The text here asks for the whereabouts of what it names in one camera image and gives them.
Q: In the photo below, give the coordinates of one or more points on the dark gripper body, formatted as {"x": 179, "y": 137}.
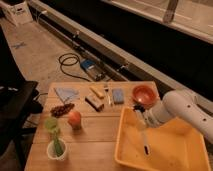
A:
{"x": 150, "y": 118}

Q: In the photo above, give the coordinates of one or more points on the white handled dish brush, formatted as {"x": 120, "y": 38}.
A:
{"x": 141, "y": 126}

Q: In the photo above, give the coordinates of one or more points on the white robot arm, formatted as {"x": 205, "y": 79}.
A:
{"x": 182, "y": 104}

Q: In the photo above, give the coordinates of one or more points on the yellow plastic tray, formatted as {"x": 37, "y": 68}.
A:
{"x": 175, "y": 146}

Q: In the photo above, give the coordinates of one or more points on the red orange bowl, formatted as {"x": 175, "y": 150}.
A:
{"x": 143, "y": 95}

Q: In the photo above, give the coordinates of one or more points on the blue sponge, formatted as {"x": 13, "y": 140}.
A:
{"x": 118, "y": 96}

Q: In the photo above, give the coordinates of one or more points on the silver fork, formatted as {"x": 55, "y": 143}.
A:
{"x": 107, "y": 94}

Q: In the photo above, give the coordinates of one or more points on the brown black eraser block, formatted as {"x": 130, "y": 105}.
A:
{"x": 94, "y": 102}

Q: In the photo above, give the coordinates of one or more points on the yellow wooden block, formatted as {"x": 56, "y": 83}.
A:
{"x": 97, "y": 92}

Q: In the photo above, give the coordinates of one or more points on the blue power box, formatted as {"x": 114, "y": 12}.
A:
{"x": 92, "y": 70}

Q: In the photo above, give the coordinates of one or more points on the orange peach fruit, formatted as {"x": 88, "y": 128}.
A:
{"x": 74, "y": 119}

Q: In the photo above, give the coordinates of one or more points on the light blue cloth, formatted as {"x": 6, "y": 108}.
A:
{"x": 66, "y": 94}

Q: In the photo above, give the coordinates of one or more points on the brown grape bunch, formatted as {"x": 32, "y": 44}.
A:
{"x": 61, "y": 110}

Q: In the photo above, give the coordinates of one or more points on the white cup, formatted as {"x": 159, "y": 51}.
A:
{"x": 51, "y": 151}

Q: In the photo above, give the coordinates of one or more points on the black chair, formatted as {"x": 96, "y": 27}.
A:
{"x": 16, "y": 102}

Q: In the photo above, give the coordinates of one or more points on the white cardboard box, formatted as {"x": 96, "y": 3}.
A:
{"x": 17, "y": 14}

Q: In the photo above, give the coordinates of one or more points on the metal floor rail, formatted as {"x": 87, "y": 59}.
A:
{"x": 138, "y": 45}

